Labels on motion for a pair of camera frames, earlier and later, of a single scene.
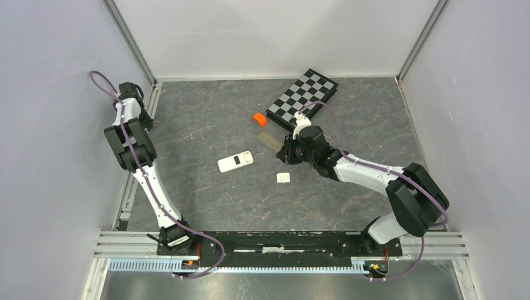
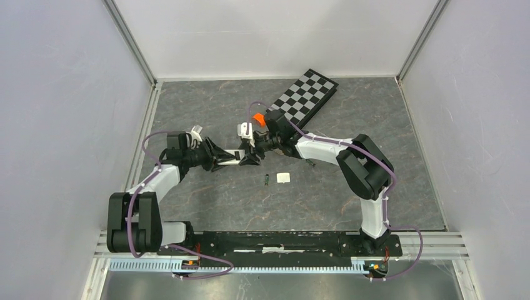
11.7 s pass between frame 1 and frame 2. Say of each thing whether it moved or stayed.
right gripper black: moved
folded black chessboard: stayed
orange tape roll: stayed
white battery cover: stayed
